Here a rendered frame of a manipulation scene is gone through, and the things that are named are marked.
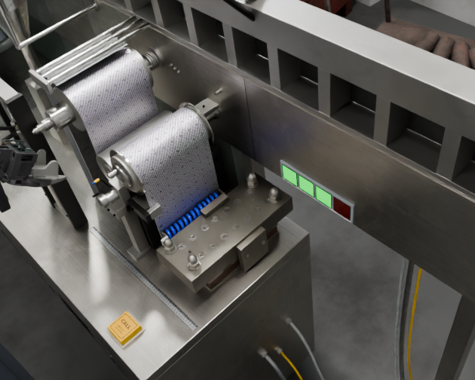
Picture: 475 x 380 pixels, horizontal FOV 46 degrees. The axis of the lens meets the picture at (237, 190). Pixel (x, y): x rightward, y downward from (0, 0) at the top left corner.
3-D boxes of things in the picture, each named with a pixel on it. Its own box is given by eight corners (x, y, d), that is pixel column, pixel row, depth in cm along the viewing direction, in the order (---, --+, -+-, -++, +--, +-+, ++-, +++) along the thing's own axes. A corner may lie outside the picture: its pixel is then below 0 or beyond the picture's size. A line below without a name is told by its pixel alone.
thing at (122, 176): (121, 185, 155) (108, 163, 151) (127, 182, 156) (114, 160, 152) (133, 191, 149) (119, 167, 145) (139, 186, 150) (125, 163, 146)
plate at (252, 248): (240, 268, 167) (236, 246, 158) (264, 247, 170) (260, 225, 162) (246, 273, 165) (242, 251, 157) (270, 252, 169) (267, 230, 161)
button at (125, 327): (108, 330, 159) (106, 326, 157) (128, 314, 162) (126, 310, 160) (123, 346, 155) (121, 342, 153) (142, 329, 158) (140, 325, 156)
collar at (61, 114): (50, 125, 160) (41, 108, 156) (67, 114, 163) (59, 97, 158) (61, 135, 157) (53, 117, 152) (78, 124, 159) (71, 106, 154)
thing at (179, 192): (160, 234, 165) (144, 193, 151) (218, 188, 174) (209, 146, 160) (160, 235, 164) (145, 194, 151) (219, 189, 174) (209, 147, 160)
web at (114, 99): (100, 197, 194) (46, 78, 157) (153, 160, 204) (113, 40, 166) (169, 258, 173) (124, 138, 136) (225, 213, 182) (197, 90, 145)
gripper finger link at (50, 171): (76, 164, 132) (38, 160, 126) (68, 187, 134) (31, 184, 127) (71, 159, 134) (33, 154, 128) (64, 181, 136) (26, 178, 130)
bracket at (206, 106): (193, 111, 161) (191, 105, 159) (208, 101, 163) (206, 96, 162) (204, 118, 158) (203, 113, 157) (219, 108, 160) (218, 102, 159)
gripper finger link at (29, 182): (53, 182, 129) (15, 179, 123) (52, 188, 130) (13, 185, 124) (47, 173, 132) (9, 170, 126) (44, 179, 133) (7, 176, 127)
